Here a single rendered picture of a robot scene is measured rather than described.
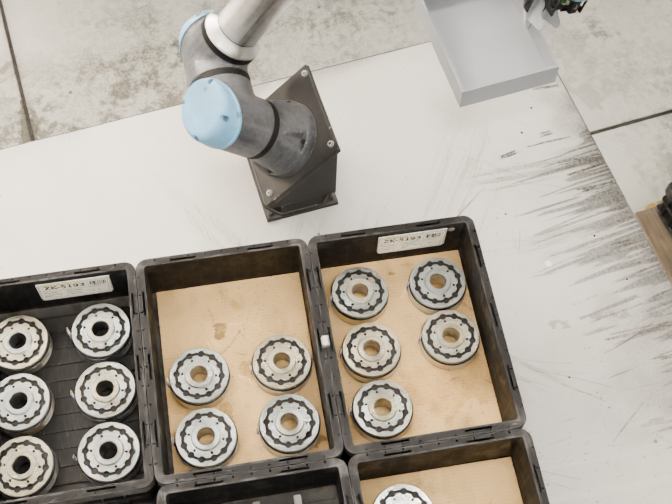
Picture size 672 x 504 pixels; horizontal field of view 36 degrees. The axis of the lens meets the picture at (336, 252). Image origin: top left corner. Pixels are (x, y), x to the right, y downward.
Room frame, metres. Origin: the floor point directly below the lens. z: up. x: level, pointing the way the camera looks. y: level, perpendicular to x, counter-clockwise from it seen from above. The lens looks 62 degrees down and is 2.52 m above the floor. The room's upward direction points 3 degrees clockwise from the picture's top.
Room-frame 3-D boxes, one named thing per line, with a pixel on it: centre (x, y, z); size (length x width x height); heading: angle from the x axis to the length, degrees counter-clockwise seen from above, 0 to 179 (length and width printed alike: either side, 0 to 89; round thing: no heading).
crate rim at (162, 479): (0.65, 0.16, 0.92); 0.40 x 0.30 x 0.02; 12
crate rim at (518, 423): (0.71, -0.14, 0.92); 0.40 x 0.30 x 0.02; 12
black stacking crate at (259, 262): (0.65, 0.16, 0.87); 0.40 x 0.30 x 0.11; 12
